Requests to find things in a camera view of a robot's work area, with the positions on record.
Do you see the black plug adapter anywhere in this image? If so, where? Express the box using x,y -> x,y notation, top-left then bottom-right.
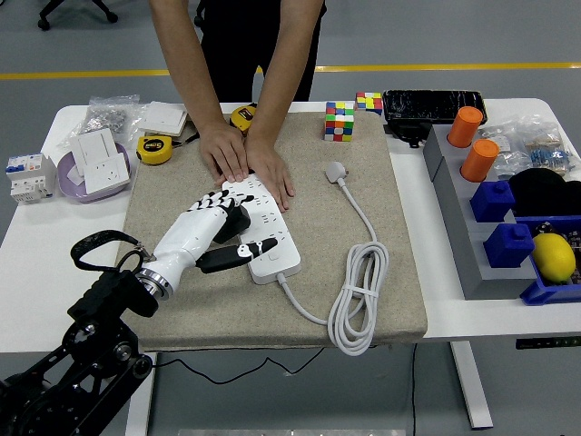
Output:
212,203 -> 252,244

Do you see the black hanging cable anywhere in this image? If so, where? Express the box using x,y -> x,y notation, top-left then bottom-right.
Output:
409,342 -> 419,436

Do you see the yellow tape measure red label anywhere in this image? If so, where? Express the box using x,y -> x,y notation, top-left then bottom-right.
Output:
229,103 -> 258,136

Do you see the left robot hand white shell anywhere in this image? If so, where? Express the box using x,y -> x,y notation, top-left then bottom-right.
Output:
147,189 -> 280,292

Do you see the grey-brown mat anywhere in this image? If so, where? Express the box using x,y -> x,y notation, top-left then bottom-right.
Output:
118,110 -> 428,353

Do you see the black small device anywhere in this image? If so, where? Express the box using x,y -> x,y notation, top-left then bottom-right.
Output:
384,120 -> 435,150

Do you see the grey block holder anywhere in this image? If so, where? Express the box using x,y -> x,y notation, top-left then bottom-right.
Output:
422,124 -> 539,301

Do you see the person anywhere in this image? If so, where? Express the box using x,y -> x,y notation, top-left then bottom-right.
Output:
201,0 -> 327,104

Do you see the black round cap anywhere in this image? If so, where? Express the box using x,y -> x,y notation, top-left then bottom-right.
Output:
507,167 -> 581,218

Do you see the person's right hand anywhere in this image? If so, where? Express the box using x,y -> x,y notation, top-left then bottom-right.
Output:
198,121 -> 251,183

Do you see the person's left hand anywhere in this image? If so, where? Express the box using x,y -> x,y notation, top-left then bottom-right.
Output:
243,134 -> 296,213

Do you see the clear bag with blue parts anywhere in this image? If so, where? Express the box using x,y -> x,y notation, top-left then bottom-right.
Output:
517,113 -> 581,178

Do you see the blue plastic bin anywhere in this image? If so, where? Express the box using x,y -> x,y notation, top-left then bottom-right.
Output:
512,213 -> 581,306

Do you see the white table leg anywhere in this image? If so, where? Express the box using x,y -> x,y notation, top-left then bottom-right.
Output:
124,352 -> 159,436
448,340 -> 495,431

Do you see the white wall switch plate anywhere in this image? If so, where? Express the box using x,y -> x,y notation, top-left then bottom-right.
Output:
135,100 -> 190,137

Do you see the white socket panel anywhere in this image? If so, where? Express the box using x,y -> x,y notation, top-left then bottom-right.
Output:
81,153 -> 132,192

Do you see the white power strip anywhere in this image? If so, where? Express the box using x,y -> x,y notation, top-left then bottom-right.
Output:
221,174 -> 302,286

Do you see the large colourful puzzle cube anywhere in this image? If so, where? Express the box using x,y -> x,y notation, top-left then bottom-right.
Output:
323,100 -> 356,143

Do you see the white power strip cord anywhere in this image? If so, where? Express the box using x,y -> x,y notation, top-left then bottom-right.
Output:
275,161 -> 390,358

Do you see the black plug cord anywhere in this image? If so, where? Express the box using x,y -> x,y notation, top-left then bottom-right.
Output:
153,347 -> 328,385

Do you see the black table control panel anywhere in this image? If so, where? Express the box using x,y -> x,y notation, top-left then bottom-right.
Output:
515,335 -> 581,351

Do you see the black office chair base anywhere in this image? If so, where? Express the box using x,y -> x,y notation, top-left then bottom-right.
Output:
37,0 -> 120,32

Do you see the small colourful puzzle cube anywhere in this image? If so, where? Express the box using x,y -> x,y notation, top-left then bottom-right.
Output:
354,91 -> 385,117

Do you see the clear bag with white parts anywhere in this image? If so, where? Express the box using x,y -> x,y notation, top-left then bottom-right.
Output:
479,124 -> 532,181

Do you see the yellow lemon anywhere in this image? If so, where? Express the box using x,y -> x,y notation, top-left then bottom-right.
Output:
530,232 -> 577,283

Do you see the white switch panel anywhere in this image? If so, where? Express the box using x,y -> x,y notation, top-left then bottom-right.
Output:
68,127 -> 122,178

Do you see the black wrapped box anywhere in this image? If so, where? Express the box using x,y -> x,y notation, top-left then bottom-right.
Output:
382,88 -> 489,126

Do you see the clear bag of metal screws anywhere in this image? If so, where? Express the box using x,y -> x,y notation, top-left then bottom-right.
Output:
56,94 -> 151,149

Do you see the blue block with knob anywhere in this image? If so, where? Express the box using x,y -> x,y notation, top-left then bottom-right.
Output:
482,222 -> 536,270
469,180 -> 517,223

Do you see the yellow tape measure with strap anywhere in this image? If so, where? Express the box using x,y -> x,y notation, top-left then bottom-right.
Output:
135,129 -> 203,165

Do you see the purple bowl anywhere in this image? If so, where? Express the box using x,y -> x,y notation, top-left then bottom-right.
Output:
56,141 -> 133,204

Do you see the orange cylinder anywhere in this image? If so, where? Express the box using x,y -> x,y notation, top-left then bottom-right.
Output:
459,138 -> 500,183
447,105 -> 485,149

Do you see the white circuit breaker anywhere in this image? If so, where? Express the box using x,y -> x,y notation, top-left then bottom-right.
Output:
5,152 -> 58,204

